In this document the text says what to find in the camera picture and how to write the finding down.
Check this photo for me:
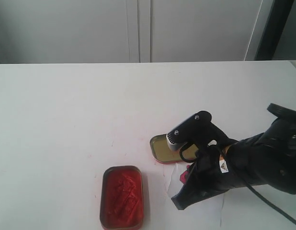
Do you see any black cable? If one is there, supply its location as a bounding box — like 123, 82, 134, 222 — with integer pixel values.
179, 141, 296, 228

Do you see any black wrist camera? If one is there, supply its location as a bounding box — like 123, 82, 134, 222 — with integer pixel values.
166, 111, 235, 151

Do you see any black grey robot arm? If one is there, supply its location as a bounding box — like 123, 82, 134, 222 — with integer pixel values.
166, 103, 296, 210

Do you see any red ink pad tin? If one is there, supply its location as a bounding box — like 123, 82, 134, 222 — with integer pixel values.
100, 165, 144, 230

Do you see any dark vertical post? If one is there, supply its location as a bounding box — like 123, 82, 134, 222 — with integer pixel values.
254, 0, 295, 61

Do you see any white paper sheet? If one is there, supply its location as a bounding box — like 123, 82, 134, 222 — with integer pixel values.
165, 163, 224, 230

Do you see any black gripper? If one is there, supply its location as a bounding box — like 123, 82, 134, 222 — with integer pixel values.
171, 145, 237, 210

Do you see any gold tin lid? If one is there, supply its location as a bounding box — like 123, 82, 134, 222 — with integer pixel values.
150, 134, 198, 164

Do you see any white cabinet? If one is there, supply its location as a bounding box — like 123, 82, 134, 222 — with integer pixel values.
0, 0, 274, 64

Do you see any red plastic stamp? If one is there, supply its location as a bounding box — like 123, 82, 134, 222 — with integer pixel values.
180, 165, 190, 184

